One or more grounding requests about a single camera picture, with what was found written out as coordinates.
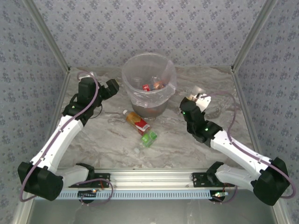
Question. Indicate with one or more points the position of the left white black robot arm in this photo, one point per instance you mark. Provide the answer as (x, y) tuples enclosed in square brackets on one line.
[(60, 140)]

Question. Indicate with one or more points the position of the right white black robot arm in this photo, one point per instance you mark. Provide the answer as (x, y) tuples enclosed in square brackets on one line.
[(240, 151)]

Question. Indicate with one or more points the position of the grey mesh waste bin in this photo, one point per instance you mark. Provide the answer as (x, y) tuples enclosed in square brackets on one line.
[(149, 109)]

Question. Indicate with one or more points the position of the clear plastic bin liner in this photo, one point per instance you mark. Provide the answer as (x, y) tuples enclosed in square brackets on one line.
[(130, 70)]

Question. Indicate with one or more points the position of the green label plastic bottle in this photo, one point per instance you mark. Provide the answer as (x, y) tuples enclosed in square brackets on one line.
[(148, 137)]

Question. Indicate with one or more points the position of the small LED circuit board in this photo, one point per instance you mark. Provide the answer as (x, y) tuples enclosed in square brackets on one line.
[(219, 194), (90, 192)]

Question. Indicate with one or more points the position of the grey metal lower shelf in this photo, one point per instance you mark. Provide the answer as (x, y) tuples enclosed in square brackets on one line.
[(149, 212)]

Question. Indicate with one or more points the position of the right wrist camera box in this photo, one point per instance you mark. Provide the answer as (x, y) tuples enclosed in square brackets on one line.
[(205, 101)]

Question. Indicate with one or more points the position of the left aluminium side rail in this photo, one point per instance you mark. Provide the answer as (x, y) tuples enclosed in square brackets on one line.
[(63, 88)]

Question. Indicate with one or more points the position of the aluminium side rail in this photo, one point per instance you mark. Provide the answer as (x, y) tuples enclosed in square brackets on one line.
[(63, 88), (240, 93)]

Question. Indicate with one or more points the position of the right aluminium side rail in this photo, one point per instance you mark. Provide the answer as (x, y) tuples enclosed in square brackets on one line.
[(240, 93)]

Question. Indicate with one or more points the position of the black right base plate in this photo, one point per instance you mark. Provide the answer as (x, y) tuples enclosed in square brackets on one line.
[(198, 179)]

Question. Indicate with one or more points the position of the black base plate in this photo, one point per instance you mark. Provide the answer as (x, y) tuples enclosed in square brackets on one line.
[(105, 180), (198, 179)]

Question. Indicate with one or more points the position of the aluminium front rail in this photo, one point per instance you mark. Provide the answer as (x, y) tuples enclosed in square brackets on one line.
[(149, 178)]

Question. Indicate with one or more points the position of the left aluminium frame post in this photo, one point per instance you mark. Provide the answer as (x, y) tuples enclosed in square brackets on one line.
[(47, 35)]

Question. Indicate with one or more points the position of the aluminium frame post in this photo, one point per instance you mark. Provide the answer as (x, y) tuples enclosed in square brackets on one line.
[(47, 35), (252, 35)]

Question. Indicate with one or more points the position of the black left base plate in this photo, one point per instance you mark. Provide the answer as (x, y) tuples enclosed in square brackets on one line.
[(105, 180)]

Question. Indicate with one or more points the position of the right aluminium frame post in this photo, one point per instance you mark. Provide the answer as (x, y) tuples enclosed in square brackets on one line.
[(252, 35)]

